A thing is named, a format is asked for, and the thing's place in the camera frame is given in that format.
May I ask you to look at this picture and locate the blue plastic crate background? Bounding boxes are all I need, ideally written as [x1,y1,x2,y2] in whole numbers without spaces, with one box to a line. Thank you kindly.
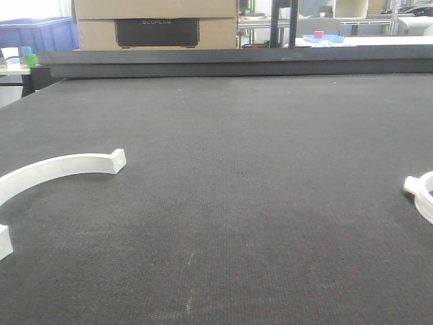
[1,16,79,53]

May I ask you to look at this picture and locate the white curved pipe clamp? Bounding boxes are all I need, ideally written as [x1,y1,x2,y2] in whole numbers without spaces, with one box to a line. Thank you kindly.
[0,148,127,261]

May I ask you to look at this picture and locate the white ring pipe fitting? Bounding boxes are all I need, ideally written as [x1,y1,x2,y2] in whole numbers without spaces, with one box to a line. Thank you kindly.
[403,171,432,223]

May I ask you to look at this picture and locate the pink small cube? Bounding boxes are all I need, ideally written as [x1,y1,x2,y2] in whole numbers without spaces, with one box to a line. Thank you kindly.
[314,30,325,39]

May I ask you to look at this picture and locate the blue shallow tray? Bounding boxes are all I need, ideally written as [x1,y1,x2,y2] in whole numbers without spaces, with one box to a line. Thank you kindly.
[302,34,345,43]

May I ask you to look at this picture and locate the large cardboard box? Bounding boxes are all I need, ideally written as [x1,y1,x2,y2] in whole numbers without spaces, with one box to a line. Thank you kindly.
[72,1,238,51]

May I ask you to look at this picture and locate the green small cube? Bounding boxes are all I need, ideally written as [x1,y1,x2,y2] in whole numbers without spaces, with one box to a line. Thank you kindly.
[23,54,39,68]

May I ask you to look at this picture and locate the light blue small cube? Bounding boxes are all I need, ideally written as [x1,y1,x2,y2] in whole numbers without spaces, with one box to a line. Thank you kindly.
[20,46,33,57]

